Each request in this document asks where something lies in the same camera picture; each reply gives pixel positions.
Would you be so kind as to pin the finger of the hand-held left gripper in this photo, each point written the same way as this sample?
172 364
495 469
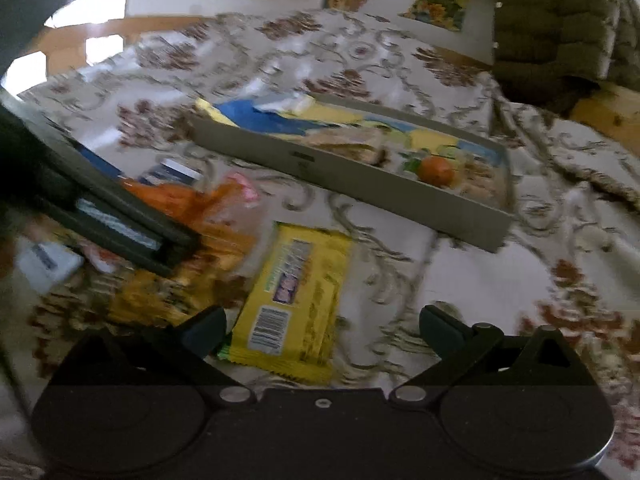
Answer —
150 220
125 252

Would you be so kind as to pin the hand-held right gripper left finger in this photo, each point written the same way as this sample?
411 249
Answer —
206 332

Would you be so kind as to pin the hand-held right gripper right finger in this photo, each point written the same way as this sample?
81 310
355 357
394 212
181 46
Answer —
440 332

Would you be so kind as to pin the orange snack packet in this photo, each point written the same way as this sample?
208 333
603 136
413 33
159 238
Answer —
200 210

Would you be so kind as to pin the yellow snack packet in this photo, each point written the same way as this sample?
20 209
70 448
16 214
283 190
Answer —
295 300

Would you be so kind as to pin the grey tray with cartoon print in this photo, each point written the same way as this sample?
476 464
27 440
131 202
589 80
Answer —
380 195

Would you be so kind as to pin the clear packet of brown snacks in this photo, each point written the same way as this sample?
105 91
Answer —
350 145

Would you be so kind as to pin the green snack packet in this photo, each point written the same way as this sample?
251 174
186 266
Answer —
226 350

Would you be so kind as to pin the blue and white packet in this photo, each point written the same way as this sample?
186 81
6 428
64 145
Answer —
172 171

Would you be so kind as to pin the yellow orange patterned packet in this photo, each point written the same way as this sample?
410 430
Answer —
165 295

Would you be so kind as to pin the floral printed blanket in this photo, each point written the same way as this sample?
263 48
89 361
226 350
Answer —
400 280

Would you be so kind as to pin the white card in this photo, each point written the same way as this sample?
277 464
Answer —
47 267

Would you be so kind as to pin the beige snack packet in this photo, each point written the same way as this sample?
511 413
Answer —
480 180

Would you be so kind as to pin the dark flat panel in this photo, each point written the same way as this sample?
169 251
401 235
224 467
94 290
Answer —
35 0

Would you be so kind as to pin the tangerine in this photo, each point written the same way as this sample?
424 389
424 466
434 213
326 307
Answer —
436 171

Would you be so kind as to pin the olive quilted jacket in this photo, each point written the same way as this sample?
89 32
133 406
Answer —
555 20

